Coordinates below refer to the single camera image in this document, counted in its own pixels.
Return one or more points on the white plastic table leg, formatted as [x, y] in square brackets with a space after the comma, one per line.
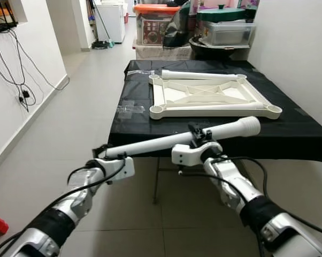
[161, 142]
[198, 75]

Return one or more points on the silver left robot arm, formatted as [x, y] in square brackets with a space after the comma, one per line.
[59, 217]

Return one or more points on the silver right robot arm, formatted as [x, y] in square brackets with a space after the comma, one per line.
[246, 193]

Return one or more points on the white plastic children table top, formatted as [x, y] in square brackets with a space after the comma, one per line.
[171, 96]

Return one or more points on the clear tape strip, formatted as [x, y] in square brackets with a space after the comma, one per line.
[131, 108]
[138, 72]

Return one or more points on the black wok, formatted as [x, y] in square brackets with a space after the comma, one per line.
[214, 51]

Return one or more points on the beige table cover cloth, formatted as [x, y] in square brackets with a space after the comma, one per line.
[161, 52]

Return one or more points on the black power adapter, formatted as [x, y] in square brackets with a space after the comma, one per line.
[24, 97]

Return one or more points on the black tablecloth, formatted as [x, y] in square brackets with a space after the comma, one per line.
[305, 134]

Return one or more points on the mop with green head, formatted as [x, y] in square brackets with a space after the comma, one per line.
[102, 44]

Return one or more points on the clear container with green lid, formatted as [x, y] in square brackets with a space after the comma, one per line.
[228, 29]

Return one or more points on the black bag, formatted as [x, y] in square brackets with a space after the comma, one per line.
[179, 27]

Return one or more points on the clear storage box orange lid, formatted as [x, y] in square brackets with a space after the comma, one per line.
[155, 27]

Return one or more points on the white chest appliance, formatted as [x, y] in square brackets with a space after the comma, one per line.
[115, 21]

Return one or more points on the black router with antennas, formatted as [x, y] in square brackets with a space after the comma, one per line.
[3, 21]

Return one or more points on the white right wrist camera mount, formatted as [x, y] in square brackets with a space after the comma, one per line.
[190, 154]

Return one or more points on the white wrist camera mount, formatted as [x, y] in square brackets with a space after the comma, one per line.
[190, 154]
[121, 168]

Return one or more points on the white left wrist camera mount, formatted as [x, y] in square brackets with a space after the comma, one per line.
[121, 168]

